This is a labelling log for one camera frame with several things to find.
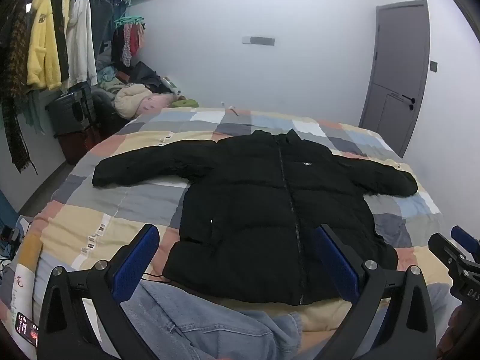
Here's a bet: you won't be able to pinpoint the white hoodie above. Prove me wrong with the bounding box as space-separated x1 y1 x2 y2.
65 0 98 89

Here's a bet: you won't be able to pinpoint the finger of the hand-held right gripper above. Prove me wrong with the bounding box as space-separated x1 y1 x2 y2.
450 226 480 256
428 232 464 269

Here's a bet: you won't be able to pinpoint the black patterned garment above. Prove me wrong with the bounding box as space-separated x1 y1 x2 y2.
50 0 70 83

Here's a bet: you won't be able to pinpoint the black bag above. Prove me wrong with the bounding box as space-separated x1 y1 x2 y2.
129 61 162 88

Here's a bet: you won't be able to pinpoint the checkered bed quilt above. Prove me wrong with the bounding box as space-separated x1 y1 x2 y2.
0 107 451 347

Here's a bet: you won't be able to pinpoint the blue denim jeans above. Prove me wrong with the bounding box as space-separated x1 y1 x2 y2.
120 279 302 360

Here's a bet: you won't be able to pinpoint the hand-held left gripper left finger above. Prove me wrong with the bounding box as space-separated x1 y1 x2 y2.
37 224 160 360

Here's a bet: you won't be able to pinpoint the black suitcase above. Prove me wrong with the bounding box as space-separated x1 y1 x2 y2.
45 86 100 140

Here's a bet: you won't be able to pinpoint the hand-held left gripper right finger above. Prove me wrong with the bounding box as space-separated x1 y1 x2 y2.
313 224 437 360

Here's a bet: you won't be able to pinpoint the grey door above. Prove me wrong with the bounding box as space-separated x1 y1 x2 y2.
358 0 430 158

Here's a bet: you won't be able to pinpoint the small black device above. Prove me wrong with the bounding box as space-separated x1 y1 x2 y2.
0 225 21 249

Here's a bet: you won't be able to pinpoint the dark grey hanging garment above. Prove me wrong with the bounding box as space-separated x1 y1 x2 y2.
84 0 115 61

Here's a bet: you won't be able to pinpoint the smartphone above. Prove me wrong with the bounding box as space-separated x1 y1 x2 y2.
15 312 40 347

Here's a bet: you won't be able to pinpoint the red pink hanging clothes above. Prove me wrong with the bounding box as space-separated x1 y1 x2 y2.
112 22 145 67

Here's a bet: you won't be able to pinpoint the black cable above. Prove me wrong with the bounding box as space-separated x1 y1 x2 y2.
140 272 174 285

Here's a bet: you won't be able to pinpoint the pink cloth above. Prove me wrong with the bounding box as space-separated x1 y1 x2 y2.
137 95 177 115

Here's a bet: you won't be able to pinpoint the yellow fleece jacket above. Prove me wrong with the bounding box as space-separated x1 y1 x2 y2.
26 0 63 91

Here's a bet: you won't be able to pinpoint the green clothes hanger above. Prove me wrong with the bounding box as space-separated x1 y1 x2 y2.
114 15 145 28

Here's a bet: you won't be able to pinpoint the black puffer jacket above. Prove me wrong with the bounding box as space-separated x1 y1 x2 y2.
92 128 419 306

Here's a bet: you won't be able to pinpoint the light blue clothes pile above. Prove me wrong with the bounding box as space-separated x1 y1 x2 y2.
97 65 125 93

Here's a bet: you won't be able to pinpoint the dark red suitcase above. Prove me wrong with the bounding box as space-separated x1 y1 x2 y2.
56 130 95 164

